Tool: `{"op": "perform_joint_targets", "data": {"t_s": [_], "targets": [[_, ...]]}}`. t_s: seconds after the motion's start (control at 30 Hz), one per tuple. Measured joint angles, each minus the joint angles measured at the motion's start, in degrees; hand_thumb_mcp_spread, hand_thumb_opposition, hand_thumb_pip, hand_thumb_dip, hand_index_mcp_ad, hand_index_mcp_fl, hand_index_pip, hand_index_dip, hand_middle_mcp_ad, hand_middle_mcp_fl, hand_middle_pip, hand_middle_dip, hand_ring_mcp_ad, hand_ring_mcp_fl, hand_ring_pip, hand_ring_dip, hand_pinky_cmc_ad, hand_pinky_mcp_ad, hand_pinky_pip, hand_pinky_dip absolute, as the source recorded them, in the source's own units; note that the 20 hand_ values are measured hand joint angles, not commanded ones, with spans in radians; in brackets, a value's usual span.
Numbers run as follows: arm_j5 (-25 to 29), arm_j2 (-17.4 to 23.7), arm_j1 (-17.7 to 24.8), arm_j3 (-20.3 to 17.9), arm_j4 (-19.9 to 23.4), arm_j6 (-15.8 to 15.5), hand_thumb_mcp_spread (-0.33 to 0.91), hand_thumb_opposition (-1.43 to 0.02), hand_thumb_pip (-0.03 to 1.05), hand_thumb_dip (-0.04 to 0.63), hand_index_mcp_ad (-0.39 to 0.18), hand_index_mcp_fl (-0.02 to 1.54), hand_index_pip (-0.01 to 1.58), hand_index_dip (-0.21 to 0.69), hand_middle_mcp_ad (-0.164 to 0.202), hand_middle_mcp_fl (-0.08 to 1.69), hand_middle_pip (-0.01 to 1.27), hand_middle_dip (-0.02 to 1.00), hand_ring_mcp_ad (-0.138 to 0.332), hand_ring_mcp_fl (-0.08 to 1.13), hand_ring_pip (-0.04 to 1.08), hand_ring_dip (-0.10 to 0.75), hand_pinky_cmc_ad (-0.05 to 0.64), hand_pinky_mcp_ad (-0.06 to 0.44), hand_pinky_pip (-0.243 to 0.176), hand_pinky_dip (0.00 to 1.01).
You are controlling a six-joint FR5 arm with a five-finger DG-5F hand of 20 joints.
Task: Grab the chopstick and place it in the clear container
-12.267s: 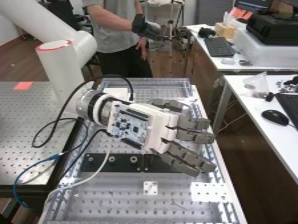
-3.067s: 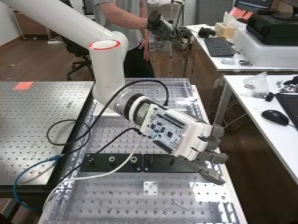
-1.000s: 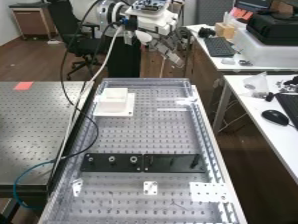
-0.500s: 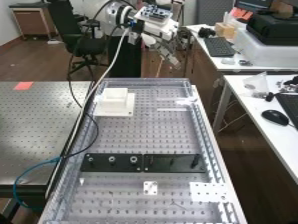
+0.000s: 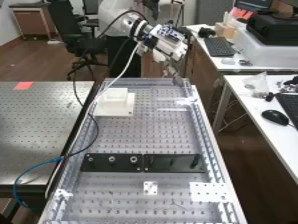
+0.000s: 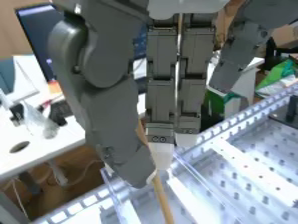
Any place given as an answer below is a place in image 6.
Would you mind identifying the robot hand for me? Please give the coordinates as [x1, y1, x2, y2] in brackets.
[46, 0, 298, 189]

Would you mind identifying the wooden chopstick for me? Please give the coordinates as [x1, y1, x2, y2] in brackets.
[134, 119, 177, 224]

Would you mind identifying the small black device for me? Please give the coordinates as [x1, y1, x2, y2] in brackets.
[47, 100, 70, 127]

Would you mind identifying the clear plastic bag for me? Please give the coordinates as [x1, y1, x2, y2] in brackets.
[20, 99, 62, 140]

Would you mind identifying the white desk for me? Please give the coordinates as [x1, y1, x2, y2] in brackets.
[0, 54, 91, 183]

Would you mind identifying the clear box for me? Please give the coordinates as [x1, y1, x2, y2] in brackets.
[99, 131, 298, 224]

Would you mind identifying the computer monitor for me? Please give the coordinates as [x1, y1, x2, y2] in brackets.
[15, 3, 66, 83]

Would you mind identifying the green bag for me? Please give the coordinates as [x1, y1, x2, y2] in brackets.
[255, 59, 298, 98]

